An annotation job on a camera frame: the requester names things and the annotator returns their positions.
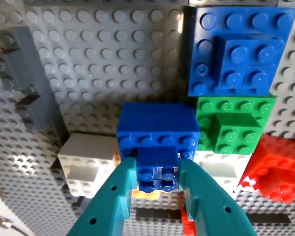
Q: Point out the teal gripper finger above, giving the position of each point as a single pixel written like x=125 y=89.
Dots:
x=108 y=204
x=211 y=209

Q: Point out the red lego cube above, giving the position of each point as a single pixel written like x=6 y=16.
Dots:
x=188 y=227
x=280 y=167

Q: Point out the blue lego cube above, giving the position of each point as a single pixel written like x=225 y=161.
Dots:
x=236 y=24
x=157 y=120

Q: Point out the white lego cube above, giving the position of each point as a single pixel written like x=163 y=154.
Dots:
x=88 y=147
x=211 y=158

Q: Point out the green lego cube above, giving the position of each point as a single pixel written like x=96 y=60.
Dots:
x=231 y=137

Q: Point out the grey studded lego baseplate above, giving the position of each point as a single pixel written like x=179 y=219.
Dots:
x=100 y=61

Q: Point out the dark grey crenellated brick wall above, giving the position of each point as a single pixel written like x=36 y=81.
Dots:
x=27 y=61

